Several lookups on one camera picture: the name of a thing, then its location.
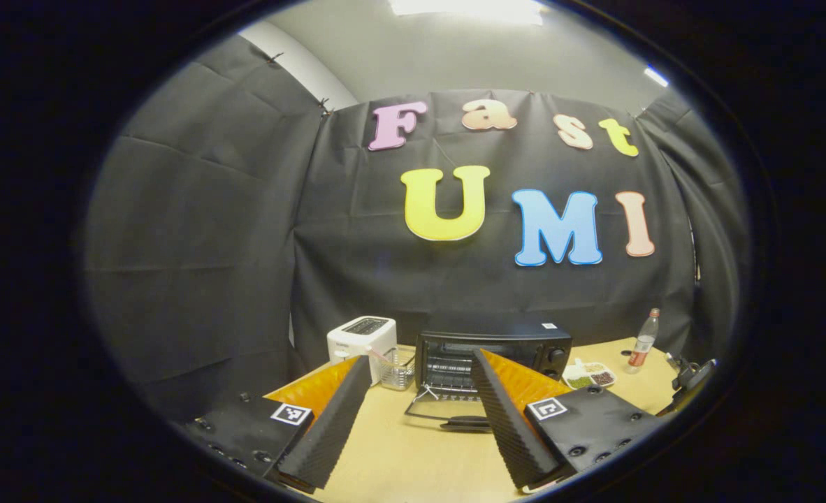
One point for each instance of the large ceiling light panel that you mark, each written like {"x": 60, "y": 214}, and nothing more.
{"x": 469, "y": 8}

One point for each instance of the black backdrop cloth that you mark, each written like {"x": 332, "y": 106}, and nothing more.
{"x": 210, "y": 244}

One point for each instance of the red white striped straw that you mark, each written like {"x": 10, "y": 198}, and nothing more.
{"x": 379, "y": 355}

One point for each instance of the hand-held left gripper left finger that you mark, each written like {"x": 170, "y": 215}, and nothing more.
{"x": 336, "y": 426}

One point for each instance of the black electric oven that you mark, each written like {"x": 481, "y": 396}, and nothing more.
{"x": 497, "y": 342}

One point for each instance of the white divided bean dish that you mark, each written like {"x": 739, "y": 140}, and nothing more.
{"x": 591, "y": 377}

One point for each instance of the small ceiling light panel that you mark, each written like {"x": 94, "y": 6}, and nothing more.
{"x": 656, "y": 75}

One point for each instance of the clear plastic water bottle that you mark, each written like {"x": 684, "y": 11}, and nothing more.
{"x": 642, "y": 349}

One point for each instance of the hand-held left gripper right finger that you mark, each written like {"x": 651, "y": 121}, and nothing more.
{"x": 511, "y": 426}

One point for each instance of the white toaster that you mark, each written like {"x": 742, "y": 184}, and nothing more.
{"x": 357, "y": 342}

